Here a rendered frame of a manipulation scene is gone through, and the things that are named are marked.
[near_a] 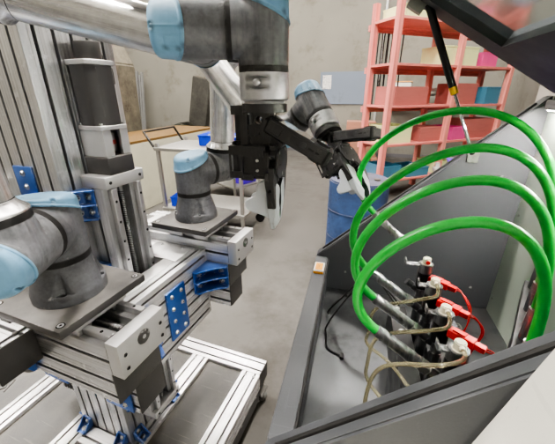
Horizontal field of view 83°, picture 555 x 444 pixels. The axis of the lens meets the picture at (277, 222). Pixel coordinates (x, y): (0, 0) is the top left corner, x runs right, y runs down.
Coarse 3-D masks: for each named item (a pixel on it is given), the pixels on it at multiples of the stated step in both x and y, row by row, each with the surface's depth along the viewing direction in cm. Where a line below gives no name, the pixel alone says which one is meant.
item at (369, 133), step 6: (366, 126) 73; (372, 126) 72; (336, 132) 78; (342, 132) 76; (348, 132) 75; (354, 132) 74; (360, 132) 73; (366, 132) 72; (372, 132) 71; (378, 132) 72; (336, 138) 78; (342, 138) 77; (348, 138) 75; (354, 138) 74; (360, 138) 73; (366, 138) 73; (372, 138) 73; (378, 138) 73
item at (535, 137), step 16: (432, 112) 61; (448, 112) 60; (464, 112) 58; (480, 112) 57; (496, 112) 56; (400, 128) 65; (528, 128) 54; (544, 144) 53; (368, 160) 72; (544, 160) 54; (368, 208) 75
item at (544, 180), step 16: (464, 144) 48; (480, 144) 47; (496, 144) 47; (416, 160) 50; (432, 160) 49; (528, 160) 46; (400, 176) 51; (544, 176) 46; (544, 192) 47; (352, 224) 56; (352, 240) 57; (400, 288) 60; (528, 304) 54
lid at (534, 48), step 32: (416, 0) 74; (448, 0) 70; (480, 0) 61; (512, 0) 55; (544, 0) 49; (480, 32) 71; (512, 32) 66; (544, 32) 55; (512, 64) 77; (544, 64) 66
